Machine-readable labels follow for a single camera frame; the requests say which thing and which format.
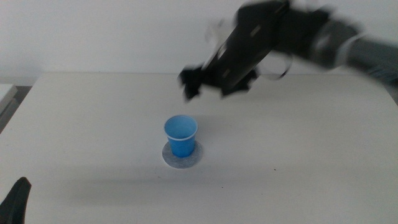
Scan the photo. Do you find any blue plastic cup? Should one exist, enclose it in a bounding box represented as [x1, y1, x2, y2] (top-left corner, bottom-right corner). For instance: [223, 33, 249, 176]
[164, 114, 199, 159]

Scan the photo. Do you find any white side furniture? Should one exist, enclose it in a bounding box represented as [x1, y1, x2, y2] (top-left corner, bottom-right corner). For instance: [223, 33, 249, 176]
[0, 83, 20, 116]

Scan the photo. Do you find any round grey cup mat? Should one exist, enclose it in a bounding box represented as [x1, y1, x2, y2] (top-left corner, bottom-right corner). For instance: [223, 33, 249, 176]
[162, 140, 204, 170]

